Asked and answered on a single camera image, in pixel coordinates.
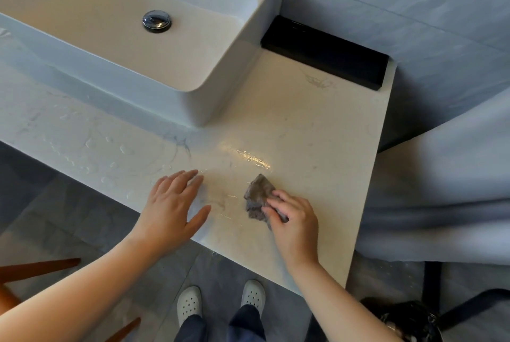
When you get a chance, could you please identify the black metal frame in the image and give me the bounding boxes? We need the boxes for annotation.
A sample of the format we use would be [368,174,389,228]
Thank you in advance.
[422,261,510,329]

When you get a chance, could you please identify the white clog shoe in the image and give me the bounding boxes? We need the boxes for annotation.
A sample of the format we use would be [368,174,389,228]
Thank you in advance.
[176,285,203,327]
[241,280,267,309]

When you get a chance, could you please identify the person's right hand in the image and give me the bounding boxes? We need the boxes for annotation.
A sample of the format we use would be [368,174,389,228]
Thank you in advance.
[261,189,320,271]

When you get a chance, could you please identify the black trash bin with bag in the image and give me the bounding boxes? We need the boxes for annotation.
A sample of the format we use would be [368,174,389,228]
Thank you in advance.
[360,297,444,342]

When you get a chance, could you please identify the dark blue trousers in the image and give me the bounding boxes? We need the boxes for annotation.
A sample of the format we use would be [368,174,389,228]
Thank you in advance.
[174,304,267,342]

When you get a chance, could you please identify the chrome sink drain stopper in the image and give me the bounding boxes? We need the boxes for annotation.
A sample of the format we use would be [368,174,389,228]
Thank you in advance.
[142,10,173,34]

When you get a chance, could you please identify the brown wooden chair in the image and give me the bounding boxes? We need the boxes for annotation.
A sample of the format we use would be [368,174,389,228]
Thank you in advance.
[0,258,142,342]

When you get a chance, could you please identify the grey cleaning cloth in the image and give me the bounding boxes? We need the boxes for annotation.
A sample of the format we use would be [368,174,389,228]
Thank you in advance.
[243,173,290,232]

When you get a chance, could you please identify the person's right forearm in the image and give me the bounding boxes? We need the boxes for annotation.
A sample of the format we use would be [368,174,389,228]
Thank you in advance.
[285,259,400,342]

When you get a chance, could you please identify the person's left hand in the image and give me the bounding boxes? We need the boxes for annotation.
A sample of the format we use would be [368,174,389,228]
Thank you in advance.
[131,169,212,259]

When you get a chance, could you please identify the black rectangular tray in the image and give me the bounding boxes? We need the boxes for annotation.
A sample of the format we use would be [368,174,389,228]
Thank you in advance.
[261,15,390,92]

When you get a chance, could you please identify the person's left forearm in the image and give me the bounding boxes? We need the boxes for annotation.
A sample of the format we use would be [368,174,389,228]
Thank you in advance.
[0,229,165,342]

